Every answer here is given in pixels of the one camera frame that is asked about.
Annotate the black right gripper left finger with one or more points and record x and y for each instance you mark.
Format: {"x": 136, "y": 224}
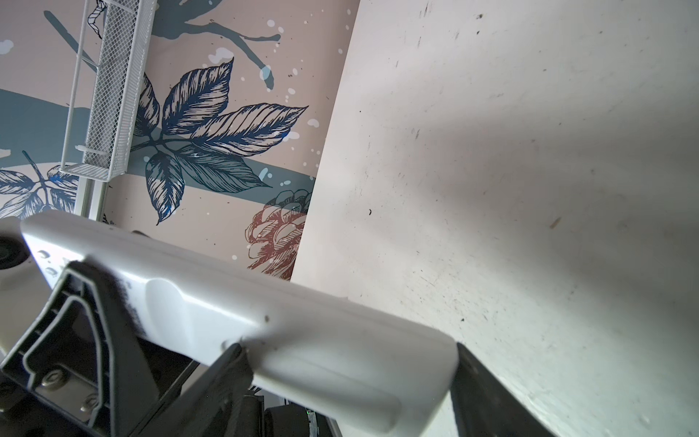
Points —
{"x": 225, "y": 382}

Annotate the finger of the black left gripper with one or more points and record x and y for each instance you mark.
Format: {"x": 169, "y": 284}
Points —
{"x": 85, "y": 329}

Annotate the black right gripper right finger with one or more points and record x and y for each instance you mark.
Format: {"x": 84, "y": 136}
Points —
{"x": 482, "y": 406}

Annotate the white wire mesh basket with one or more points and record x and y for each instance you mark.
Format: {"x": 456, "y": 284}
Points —
{"x": 119, "y": 77}

